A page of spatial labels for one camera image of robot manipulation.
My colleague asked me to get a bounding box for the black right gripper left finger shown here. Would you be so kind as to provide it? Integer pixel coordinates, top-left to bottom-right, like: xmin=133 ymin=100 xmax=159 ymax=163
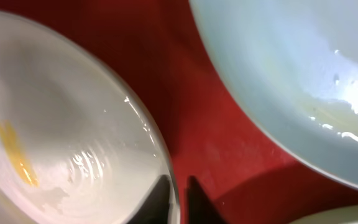
xmin=128 ymin=175 xmax=172 ymax=224

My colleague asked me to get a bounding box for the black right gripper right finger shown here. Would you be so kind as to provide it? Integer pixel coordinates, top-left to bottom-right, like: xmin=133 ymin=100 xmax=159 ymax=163
xmin=186 ymin=176 xmax=226 ymax=224

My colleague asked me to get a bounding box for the white plate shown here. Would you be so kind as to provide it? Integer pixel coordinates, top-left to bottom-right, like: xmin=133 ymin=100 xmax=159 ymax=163
xmin=0 ymin=11 xmax=180 ymax=223

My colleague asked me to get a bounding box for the light blue plate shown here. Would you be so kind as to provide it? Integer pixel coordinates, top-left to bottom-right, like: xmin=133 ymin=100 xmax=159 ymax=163
xmin=190 ymin=0 xmax=358 ymax=189

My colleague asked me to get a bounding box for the red plastic tray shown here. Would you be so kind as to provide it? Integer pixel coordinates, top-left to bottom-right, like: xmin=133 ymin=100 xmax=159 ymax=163
xmin=0 ymin=0 xmax=358 ymax=223

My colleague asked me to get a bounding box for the light green plate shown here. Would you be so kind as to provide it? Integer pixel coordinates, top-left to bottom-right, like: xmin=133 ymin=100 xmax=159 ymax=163
xmin=290 ymin=205 xmax=358 ymax=224

